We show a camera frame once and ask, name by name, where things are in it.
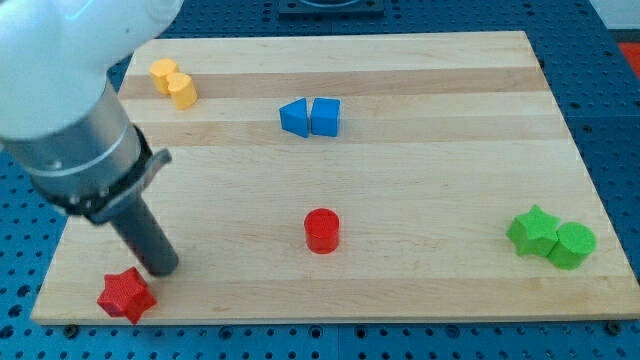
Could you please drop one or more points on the red cylinder block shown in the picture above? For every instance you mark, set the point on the red cylinder block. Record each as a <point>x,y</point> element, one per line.
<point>322,226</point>

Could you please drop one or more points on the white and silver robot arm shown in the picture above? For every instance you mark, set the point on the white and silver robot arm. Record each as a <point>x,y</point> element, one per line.
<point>61,118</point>

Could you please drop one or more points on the green star block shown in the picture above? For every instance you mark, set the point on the green star block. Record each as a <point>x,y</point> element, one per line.
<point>534,232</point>

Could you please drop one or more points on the red star block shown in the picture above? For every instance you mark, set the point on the red star block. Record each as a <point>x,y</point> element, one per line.
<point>126,295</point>

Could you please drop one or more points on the blue cube block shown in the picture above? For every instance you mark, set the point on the blue cube block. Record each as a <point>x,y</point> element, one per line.
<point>325,115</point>

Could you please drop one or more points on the blue triangle block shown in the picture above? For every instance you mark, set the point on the blue triangle block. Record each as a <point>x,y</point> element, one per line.
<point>294,118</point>

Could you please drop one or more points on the light wooden board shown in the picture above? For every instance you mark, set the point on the light wooden board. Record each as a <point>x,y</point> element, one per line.
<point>443,139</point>

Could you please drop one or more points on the yellow cylinder block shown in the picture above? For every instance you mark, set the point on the yellow cylinder block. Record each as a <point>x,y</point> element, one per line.
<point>182,90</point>

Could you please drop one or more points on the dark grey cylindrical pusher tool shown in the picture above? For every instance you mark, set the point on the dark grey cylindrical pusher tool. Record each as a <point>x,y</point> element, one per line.
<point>142,234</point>

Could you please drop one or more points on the yellow hexagon block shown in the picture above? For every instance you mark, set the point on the yellow hexagon block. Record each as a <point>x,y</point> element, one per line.
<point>159,71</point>

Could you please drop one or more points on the green cylinder block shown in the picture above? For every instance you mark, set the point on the green cylinder block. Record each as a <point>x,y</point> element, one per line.
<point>575,243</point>

